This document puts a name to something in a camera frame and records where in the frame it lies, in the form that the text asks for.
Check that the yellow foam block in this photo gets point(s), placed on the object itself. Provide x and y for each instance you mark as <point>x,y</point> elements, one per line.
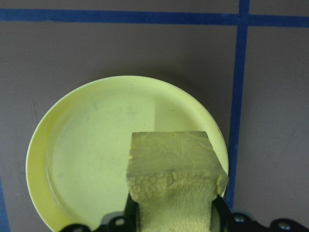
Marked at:
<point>173,164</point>

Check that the yellow round plate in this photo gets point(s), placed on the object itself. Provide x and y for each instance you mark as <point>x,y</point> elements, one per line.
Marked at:
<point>96,149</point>

